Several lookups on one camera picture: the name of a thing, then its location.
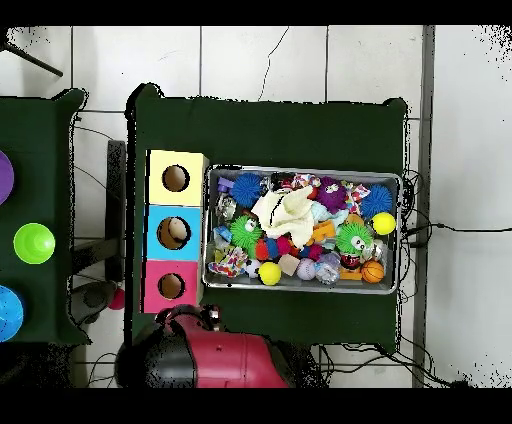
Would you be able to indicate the polka dot cloth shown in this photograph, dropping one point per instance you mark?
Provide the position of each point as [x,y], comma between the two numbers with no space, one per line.
[304,180]
[358,192]
[232,264]

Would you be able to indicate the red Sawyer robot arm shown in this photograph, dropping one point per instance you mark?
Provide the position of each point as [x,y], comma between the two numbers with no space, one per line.
[224,360]

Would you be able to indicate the wooden three-hole box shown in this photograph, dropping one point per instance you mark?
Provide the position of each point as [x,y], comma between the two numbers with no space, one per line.
[188,196]

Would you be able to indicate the shallow silver mesh bin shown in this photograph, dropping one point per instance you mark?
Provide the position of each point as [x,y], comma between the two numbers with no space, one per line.
[296,283]

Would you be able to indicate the blue spiky ball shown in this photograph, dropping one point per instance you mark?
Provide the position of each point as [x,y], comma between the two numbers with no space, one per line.
[376,200]
[246,190]

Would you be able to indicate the green spiky toy with eyes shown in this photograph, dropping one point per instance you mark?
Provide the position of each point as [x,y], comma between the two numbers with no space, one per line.
[242,236]
[348,236]

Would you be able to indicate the cream knitted cloth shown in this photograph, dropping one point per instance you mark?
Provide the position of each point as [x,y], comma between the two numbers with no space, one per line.
[288,216]

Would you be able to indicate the yellow ball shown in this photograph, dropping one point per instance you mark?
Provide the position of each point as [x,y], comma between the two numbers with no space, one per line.
[270,273]
[384,223]

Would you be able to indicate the purple spiky monster toy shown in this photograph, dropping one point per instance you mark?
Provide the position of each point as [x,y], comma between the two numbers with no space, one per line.
[332,196]

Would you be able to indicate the dark green tablecloth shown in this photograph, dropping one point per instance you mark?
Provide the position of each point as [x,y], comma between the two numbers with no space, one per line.
[36,132]
[280,132]

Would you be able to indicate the orange toy basketball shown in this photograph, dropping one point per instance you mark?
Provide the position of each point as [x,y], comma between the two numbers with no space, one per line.
[372,272]

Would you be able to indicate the small red ball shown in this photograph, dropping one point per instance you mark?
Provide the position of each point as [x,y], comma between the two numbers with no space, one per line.
[117,300]

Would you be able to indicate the grey rounded base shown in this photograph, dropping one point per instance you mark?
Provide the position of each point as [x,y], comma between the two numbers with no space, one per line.
[94,298]

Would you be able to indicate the lime green bowl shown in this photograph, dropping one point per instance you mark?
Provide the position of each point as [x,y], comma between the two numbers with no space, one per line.
[34,244]

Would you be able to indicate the purple bowl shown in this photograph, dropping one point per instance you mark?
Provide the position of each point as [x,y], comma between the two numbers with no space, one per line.
[4,178]

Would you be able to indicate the black tripod leg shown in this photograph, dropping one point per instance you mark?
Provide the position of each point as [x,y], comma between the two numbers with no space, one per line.
[36,62]

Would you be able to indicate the blue bowl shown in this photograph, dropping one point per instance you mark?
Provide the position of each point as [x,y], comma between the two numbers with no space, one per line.
[8,314]

